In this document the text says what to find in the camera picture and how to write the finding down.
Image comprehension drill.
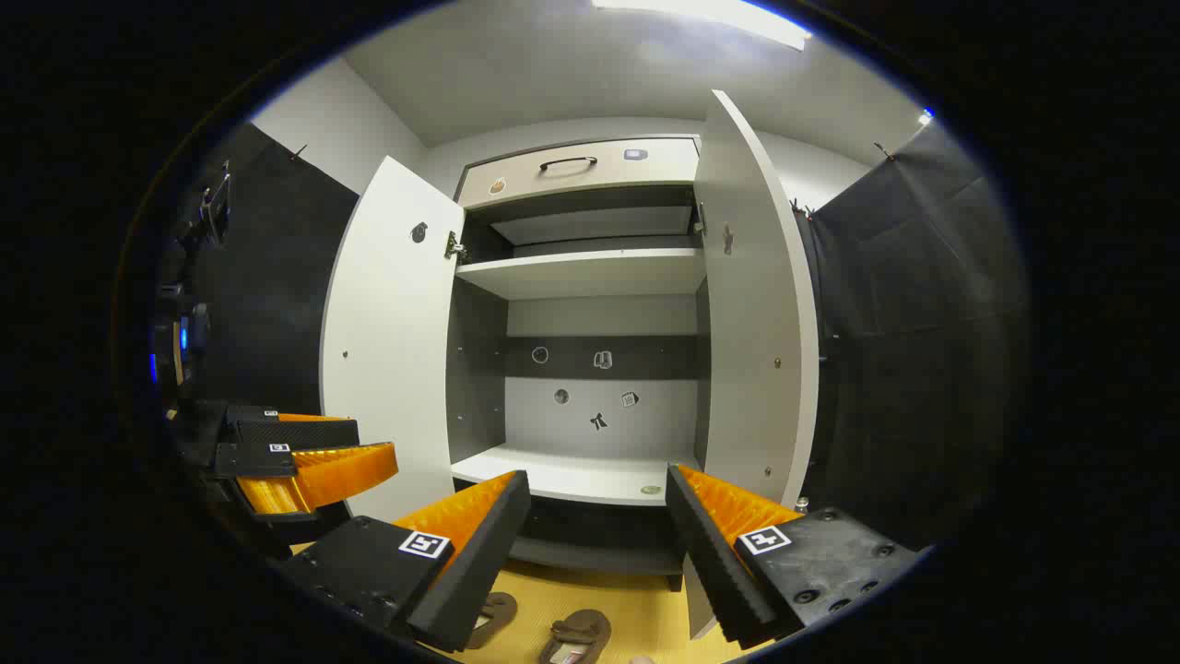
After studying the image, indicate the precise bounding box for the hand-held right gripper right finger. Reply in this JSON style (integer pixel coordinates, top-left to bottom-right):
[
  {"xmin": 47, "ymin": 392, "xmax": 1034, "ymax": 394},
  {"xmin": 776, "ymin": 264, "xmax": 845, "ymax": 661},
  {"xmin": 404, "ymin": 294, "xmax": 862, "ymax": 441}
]
[{"xmin": 666, "ymin": 464, "xmax": 923, "ymax": 649}]

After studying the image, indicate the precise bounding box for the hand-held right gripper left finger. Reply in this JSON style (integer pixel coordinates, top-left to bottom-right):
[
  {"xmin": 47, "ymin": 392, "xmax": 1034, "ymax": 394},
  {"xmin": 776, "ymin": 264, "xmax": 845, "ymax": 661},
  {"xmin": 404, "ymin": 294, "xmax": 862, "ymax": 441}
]
[{"xmin": 277, "ymin": 469, "xmax": 533, "ymax": 654}]

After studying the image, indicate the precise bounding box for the brown plush shoe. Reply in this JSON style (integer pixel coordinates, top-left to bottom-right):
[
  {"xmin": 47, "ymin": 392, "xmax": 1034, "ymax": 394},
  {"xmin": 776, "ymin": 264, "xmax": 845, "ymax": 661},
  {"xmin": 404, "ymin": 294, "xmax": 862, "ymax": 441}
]
[
  {"xmin": 466, "ymin": 592, "xmax": 519, "ymax": 651},
  {"xmin": 539, "ymin": 609, "xmax": 612, "ymax": 664}
]

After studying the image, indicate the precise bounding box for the grey cabinet door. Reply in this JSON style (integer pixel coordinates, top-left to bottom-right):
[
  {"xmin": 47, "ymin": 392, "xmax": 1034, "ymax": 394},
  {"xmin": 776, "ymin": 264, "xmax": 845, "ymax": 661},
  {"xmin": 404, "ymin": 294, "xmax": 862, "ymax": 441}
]
[
  {"xmin": 320, "ymin": 155, "xmax": 466, "ymax": 522},
  {"xmin": 682, "ymin": 89, "xmax": 821, "ymax": 639}
]

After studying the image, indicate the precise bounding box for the grey shoe cabinet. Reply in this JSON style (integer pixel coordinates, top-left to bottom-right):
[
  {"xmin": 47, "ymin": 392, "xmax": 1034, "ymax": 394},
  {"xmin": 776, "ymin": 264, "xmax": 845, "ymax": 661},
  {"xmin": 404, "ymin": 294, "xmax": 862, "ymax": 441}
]
[{"xmin": 447, "ymin": 134, "xmax": 711, "ymax": 591}]

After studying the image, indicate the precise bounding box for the grey cabinet drawer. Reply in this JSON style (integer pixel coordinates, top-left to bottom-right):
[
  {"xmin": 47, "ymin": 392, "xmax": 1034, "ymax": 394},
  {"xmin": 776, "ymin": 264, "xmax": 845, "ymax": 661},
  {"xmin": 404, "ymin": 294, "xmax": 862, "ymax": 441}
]
[{"xmin": 456, "ymin": 136, "xmax": 702, "ymax": 211}]

